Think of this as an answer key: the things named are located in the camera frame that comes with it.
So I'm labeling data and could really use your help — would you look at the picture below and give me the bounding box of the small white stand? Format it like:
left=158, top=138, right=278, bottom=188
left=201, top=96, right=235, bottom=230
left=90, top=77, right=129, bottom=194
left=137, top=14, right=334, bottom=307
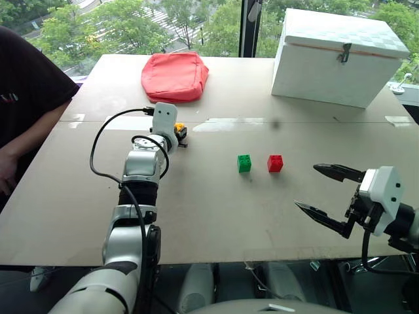
left=390, top=72, right=414, bottom=96

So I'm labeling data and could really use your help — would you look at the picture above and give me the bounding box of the grey robot torso edge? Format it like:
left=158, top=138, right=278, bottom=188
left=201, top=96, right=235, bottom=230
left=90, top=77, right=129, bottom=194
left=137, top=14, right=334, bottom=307
left=183, top=298, right=348, bottom=314

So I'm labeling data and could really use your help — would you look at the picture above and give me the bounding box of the red toy building cube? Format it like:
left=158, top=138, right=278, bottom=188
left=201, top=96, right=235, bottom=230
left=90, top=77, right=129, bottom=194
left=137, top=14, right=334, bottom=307
left=266, top=154, right=285, bottom=173

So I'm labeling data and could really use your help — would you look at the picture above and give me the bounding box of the grey rounded shape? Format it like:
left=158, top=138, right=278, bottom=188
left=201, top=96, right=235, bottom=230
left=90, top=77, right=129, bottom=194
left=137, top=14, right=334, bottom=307
left=177, top=262, right=216, bottom=314

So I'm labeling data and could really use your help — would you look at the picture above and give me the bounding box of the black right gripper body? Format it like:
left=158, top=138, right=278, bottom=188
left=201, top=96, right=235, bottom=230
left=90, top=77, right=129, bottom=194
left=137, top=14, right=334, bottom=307
left=344, top=183, right=376, bottom=230

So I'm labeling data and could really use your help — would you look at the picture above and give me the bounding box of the green toy building cube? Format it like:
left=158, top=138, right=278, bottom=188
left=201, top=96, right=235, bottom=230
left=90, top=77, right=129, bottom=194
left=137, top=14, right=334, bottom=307
left=236, top=153, right=253, bottom=173

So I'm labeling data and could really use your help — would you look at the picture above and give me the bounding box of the person in dark shirt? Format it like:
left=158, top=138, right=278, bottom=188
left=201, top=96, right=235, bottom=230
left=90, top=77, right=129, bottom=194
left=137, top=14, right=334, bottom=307
left=0, top=25, right=81, bottom=210

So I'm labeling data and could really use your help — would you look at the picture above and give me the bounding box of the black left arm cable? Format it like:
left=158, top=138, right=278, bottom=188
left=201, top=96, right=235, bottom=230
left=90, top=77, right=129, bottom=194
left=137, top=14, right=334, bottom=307
left=89, top=106, right=155, bottom=314

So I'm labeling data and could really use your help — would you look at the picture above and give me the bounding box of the black window frame post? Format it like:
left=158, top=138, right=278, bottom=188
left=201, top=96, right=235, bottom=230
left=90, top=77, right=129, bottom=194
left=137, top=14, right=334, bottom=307
left=238, top=0, right=264, bottom=58

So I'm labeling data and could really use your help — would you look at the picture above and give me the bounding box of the white wooden chest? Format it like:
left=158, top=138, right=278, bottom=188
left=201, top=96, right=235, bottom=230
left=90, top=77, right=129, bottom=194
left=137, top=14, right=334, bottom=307
left=270, top=7, right=411, bottom=110

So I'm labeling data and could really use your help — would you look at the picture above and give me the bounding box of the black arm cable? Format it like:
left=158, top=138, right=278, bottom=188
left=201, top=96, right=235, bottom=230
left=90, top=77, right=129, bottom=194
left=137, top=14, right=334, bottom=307
left=360, top=227, right=419, bottom=276
left=89, top=106, right=155, bottom=314

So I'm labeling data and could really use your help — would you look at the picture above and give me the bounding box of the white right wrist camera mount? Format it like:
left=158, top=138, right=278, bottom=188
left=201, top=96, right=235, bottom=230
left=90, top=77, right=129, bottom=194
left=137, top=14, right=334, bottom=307
left=361, top=166, right=403, bottom=237

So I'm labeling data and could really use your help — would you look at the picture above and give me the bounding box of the red fabric bag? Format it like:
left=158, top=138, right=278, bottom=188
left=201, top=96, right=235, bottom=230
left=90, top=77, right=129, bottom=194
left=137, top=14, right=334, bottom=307
left=141, top=51, right=210, bottom=104

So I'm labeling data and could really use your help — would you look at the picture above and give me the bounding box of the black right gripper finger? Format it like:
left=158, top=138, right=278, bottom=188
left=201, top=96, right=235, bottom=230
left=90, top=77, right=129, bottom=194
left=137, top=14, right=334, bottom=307
left=293, top=200, right=358, bottom=240
left=312, top=162, right=366, bottom=184

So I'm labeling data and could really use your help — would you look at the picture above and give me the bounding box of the person's bare hand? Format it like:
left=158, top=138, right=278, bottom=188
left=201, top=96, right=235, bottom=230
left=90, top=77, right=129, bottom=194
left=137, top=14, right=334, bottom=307
left=0, top=150, right=19, bottom=198

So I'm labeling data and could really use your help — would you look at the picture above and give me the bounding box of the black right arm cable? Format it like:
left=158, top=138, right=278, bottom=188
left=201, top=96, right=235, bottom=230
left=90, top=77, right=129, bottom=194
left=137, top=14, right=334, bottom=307
left=360, top=227, right=419, bottom=276

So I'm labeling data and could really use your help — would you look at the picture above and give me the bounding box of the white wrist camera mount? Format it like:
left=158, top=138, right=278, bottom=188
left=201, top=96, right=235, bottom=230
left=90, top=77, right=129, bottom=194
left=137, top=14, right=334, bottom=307
left=149, top=102, right=179, bottom=152
left=361, top=166, right=403, bottom=237

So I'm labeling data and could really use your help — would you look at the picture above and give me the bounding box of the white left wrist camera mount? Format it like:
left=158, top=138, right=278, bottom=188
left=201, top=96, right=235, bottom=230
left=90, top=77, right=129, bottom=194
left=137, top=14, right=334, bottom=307
left=149, top=102, right=179, bottom=152

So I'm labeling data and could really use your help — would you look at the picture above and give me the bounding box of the metal box latch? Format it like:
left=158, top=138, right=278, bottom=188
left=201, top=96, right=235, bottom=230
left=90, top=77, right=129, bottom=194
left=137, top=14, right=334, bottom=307
left=337, top=43, right=353, bottom=64

